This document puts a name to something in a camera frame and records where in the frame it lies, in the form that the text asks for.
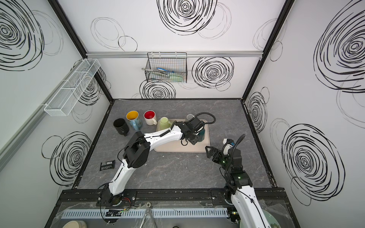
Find black wire basket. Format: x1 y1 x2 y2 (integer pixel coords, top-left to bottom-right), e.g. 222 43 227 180
145 52 188 83

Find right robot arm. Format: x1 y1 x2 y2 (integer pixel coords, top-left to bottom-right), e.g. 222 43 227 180
205 134 271 228

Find grey mug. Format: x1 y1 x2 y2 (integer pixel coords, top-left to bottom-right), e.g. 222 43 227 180
186 114 195 121

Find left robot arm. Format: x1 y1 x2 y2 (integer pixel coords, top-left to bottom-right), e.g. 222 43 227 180
97 112 216 207

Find beige plastic tray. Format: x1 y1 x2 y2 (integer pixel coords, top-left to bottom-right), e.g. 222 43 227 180
154 125 211 153

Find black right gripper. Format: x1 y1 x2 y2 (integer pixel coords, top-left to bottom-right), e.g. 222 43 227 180
205 146 233 173

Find dark green mug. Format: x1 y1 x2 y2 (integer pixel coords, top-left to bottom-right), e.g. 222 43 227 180
198 128 205 142

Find cream round object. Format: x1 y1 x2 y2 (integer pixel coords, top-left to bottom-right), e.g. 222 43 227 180
62 220 87 228

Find white mug red inside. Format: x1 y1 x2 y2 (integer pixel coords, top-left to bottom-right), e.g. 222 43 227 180
144 110 158 125

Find blue butterfly mug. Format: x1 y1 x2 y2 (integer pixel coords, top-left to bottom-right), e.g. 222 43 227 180
126 111 142 131

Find small black label plate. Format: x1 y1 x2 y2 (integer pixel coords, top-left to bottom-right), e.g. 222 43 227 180
99 160 116 171

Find light green plate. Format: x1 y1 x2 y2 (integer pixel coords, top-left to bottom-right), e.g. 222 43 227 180
239 210 281 228

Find black mug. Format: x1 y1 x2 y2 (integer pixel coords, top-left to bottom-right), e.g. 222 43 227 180
113 118 129 136

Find white mesh wall shelf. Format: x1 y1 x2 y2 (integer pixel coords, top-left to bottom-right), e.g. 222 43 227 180
44 59 100 116

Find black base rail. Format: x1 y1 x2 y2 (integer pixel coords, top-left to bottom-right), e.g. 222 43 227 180
58 187 289 207

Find utensils in basket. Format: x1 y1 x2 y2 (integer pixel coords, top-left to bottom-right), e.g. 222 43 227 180
141 67 184 83

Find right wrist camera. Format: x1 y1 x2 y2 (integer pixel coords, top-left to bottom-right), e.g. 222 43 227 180
222 138 235 155

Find white cable duct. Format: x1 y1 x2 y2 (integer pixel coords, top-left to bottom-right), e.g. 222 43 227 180
61 207 229 219

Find light green mug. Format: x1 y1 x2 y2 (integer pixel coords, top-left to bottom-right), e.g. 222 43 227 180
157 117 172 131

